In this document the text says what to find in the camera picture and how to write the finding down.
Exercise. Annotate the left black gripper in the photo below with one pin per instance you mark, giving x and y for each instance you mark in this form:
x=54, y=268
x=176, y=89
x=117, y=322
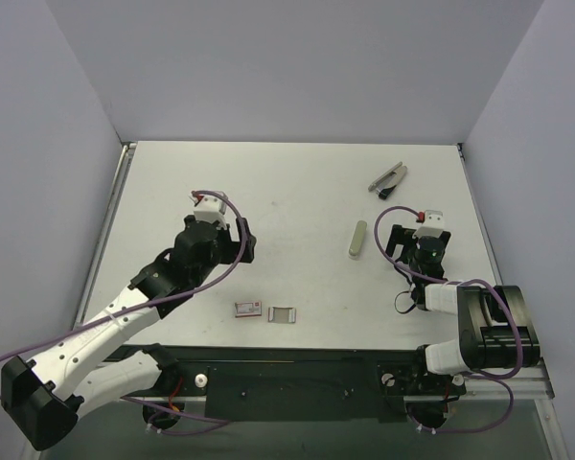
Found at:
x=242, y=241

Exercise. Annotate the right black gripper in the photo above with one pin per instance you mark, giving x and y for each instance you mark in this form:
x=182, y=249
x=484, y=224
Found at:
x=407, y=235

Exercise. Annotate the beige stapler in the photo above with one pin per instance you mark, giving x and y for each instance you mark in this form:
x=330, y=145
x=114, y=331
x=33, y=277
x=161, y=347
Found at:
x=357, y=239

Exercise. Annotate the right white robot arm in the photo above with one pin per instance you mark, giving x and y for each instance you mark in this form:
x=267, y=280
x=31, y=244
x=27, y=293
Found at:
x=494, y=327

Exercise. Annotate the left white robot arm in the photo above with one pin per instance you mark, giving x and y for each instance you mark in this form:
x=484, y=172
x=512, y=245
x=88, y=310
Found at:
x=46, y=395

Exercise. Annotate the red white staple box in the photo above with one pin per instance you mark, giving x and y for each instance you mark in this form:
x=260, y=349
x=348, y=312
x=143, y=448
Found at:
x=248, y=309

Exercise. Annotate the open staple box tray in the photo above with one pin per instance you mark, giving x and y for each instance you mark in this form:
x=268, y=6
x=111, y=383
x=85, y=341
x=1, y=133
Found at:
x=281, y=315

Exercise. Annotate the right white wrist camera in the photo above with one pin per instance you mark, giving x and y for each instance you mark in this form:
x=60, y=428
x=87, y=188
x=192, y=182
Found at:
x=432, y=224

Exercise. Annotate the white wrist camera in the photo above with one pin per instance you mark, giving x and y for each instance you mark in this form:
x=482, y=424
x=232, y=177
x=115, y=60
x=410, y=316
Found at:
x=210, y=209
x=432, y=224

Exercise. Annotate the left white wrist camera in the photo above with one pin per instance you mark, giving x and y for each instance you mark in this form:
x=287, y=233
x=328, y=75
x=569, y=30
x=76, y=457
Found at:
x=210, y=209

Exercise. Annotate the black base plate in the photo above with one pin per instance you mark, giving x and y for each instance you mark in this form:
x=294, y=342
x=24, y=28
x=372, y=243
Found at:
x=302, y=385

